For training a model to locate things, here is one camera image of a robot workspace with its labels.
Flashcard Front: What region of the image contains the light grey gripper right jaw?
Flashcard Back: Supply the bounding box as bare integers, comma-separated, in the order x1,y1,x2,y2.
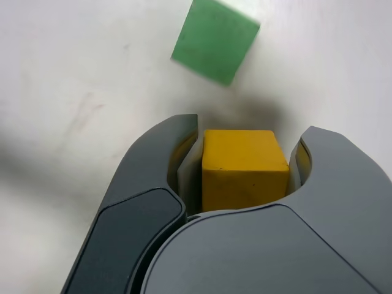
137,125,392,294

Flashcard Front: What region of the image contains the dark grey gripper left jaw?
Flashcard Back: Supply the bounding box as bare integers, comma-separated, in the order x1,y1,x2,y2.
61,113,205,294

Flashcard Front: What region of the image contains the yellow cube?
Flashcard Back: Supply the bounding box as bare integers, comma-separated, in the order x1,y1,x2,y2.
200,129,290,213

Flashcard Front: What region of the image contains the green cube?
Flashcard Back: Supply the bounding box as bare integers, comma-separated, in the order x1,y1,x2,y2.
170,0,262,88

